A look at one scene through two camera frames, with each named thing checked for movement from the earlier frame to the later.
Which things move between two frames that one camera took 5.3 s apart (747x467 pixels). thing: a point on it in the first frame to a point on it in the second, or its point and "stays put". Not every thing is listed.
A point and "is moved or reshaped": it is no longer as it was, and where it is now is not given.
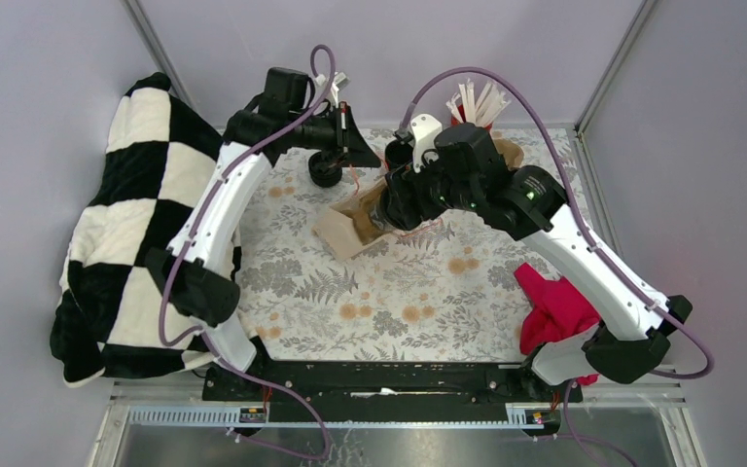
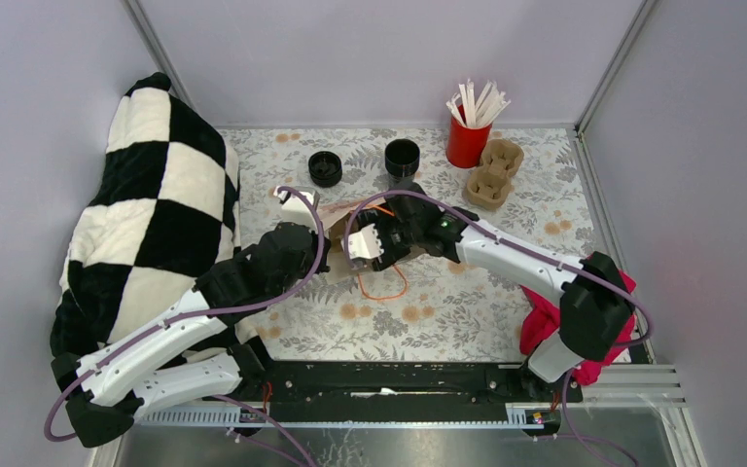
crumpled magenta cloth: (558, 312) stays put
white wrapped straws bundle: (482, 113) stays put
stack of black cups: (398, 153) stays put
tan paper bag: (344, 229) is moved or reshaped
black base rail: (384, 384) stays put
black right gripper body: (433, 191) to (396, 237)
